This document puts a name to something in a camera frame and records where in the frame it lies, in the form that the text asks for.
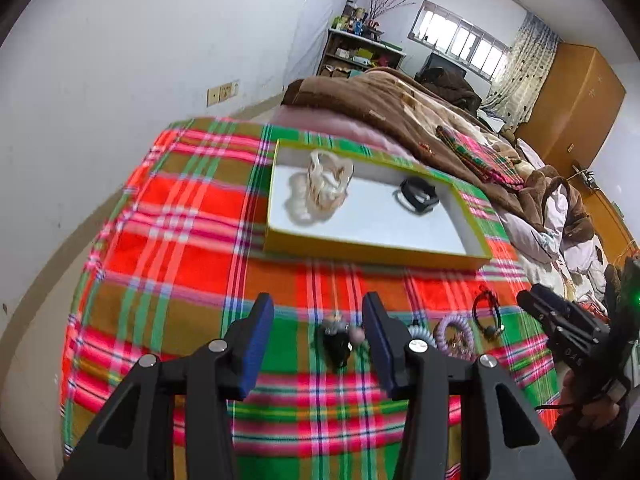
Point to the pink rhinestone hair clip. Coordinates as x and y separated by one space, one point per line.
457 347

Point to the dark brown jacket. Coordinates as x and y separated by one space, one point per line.
450 90

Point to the yellow-green rimmed white tray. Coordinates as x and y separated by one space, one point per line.
375 220

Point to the beige hair claw clip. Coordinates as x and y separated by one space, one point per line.
320 190

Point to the beige wall socket plate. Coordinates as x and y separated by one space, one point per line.
222 93

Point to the patterned curtain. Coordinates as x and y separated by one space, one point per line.
525 70

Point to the white crumpled bedding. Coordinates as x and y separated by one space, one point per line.
545 240

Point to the brown fleece blanket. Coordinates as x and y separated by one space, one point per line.
350 95

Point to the folded plaid cloth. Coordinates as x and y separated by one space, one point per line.
480 155

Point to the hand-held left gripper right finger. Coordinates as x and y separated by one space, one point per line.
377 350

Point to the wooden shelf unit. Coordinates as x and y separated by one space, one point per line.
350 55

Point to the black monitor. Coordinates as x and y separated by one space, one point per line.
442 65

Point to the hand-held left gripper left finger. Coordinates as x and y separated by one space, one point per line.
257 345

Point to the barred window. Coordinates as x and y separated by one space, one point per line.
460 35

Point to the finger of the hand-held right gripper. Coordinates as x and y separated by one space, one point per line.
560 335
565 307

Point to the black wristband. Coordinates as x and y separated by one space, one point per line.
417 208

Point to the person's right hand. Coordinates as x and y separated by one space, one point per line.
600 412

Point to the group of bottles on shelf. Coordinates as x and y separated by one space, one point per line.
355 20

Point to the wooden wardrobe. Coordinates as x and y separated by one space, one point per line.
570 105

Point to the dried flower branches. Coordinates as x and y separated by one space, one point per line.
385 2

